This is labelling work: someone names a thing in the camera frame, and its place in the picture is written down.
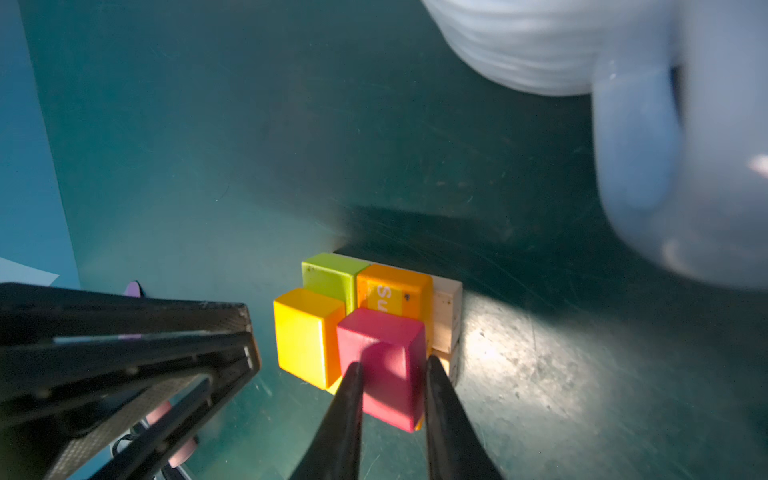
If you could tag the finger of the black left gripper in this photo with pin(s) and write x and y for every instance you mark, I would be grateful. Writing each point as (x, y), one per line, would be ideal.
(63, 403)
(30, 314)

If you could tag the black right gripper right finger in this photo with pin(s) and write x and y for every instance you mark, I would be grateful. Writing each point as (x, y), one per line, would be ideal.
(453, 448)

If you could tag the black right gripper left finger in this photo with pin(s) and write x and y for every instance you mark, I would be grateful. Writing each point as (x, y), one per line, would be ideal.
(334, 452)

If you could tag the magenta cube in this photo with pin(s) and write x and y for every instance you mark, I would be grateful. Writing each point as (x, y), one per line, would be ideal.
(392, 352)

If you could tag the small orange cube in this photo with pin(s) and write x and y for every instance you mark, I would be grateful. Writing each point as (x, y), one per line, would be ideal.
(306, 336)

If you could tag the orange yellow block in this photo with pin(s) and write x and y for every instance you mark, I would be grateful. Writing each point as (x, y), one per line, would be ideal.
(398, 292)

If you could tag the lime green block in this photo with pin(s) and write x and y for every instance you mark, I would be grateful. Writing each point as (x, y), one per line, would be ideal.
(334, 276)

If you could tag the light blue ceramic mug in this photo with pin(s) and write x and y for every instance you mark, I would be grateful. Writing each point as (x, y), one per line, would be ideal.
(679, 113)

